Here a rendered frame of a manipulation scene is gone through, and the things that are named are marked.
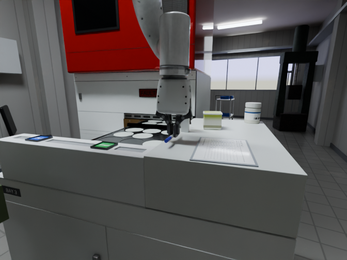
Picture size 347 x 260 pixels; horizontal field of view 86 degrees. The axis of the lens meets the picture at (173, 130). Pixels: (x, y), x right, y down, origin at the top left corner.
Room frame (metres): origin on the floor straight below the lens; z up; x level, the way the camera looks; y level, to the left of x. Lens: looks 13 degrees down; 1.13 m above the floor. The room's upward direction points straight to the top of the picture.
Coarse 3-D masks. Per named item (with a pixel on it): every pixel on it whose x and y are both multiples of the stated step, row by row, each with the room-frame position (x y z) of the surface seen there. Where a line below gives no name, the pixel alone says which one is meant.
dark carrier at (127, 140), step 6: (132, 132) 0.96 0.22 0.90; (138, 132) 0.96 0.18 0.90; (102, 138) 0.84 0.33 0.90; (108, 138) 0.84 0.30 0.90; (114, 138) 0.84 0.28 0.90; (120, 138) 0.84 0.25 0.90; (126, 138) 0.84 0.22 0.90; (132, 138) 0.84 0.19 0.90; (138, 138) 0.84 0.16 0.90; (144, 138) 0.84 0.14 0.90; (150, 138) 0.84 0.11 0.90; (156, 138) 0.84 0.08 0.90; (162, 138) 0.84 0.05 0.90; (138, 144) 0.74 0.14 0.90
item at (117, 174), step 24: (0, 144) 0.60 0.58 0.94; (24, 144) 0.56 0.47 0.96; (48, 144) 0.55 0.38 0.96; (72, 144) 0.56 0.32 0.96; (120, 144) 0.55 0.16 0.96; (24, 168) 0.57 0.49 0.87; (48, 168) 0.54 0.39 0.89; (72, 168) 0.51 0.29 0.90; (96, 168) 0.48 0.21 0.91; (120, 168) 0.46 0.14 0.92; (96, 192) 0.48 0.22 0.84; (120, 192) 0.46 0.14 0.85; (144, 192) 0.44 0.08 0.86
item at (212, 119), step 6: (204, 114) 0.73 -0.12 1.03; (210, 114) 0.73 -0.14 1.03; (216, 114) 0.72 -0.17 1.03; (222, 114) 0.72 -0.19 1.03; (204, 120) 0.73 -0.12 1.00; (210, 120) 0.73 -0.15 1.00; (216, 120) 0.73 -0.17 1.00; (204, 126) 0.73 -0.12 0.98; (210, 126) 0.73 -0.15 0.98; (216, 126) 0.72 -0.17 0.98
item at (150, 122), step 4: (124, 120) 1.15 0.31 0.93; (128, 120) 1.15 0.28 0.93; (132, 120) 1.14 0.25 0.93; (136, 120) 1.13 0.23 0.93; (140, 120) 1.12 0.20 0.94; (144, 120) 1.11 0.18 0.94; (148, 120) 1.10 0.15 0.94; (152, 120) 1.10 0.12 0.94; (156, 120) 1.09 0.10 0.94; (160, 120) 1.09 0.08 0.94; (124, 124) 1.15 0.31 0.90; (128, 124) 1.16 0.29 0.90; (160, 124) 1.08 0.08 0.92; (164, 124) 1.07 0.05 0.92; (180, 124) 1.04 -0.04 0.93
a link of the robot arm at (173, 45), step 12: (168, 12) 0.52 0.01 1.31; (180, 12) 0.52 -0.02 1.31; (168, 24) 0.52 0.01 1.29; (180, 24) 0.52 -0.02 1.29; (168, 36) 0.52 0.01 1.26; (180, 36) 0.52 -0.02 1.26; (168, 48) 0.52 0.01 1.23; (180, 48) 0.52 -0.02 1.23; (168, 60) 0.52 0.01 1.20; (180, 60) 0.52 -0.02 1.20
